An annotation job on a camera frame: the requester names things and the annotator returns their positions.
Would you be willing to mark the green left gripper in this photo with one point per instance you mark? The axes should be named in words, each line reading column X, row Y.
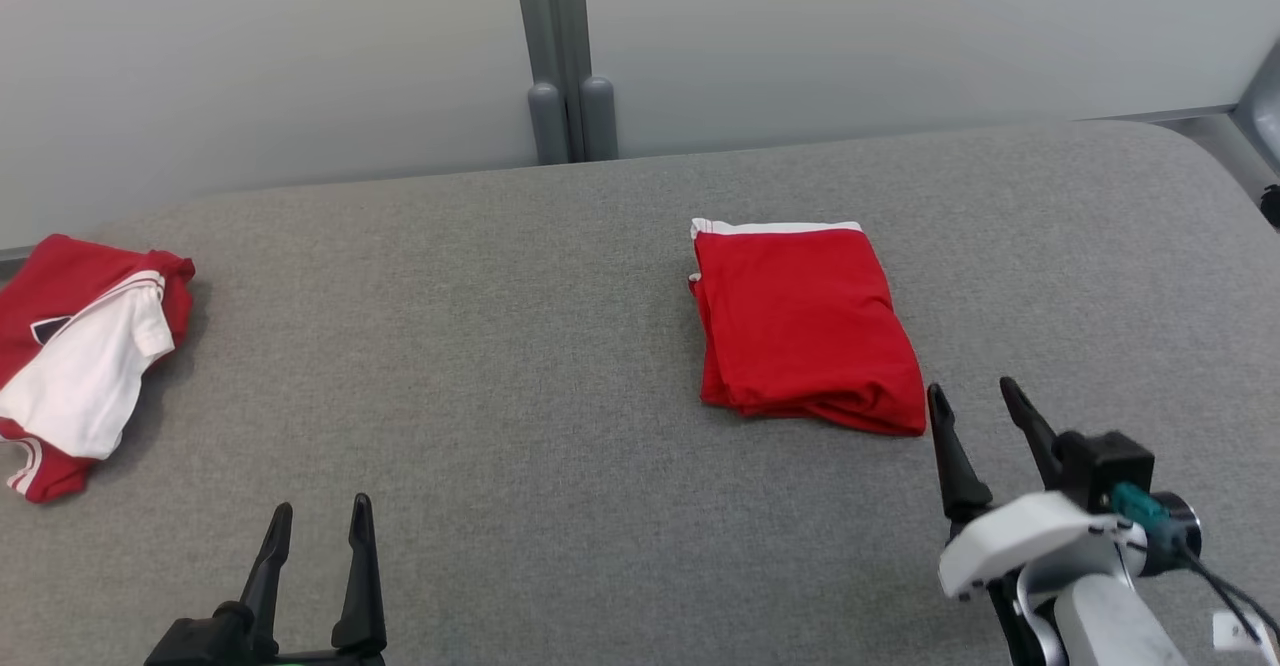
column 320, row 660

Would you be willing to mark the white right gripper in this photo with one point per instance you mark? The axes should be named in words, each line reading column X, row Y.
column 1020, row 541

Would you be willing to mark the red shorts with white trim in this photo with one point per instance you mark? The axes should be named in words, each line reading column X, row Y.
column 800, row 326

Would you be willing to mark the red Bulls 23 jersey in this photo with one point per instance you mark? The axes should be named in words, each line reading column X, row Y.
column 80, row 376

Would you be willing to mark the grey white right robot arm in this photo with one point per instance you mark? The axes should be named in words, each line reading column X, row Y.
column 1110, row 616

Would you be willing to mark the black caster wheel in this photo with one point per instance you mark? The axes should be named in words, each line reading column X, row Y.
column 1272, row 206

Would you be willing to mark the grey chair leg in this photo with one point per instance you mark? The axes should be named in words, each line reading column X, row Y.
column 1265, row 111

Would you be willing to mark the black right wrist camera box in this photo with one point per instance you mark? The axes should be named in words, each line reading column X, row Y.
column 1105, row 466

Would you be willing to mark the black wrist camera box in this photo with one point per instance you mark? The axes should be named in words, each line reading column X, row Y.
column 200, row 641
column 1105, row 466

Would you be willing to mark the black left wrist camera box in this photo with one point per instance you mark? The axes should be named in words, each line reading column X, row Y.
column 200, row 641

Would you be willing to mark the grey partition post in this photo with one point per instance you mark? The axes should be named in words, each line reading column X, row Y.
column 560, row 46

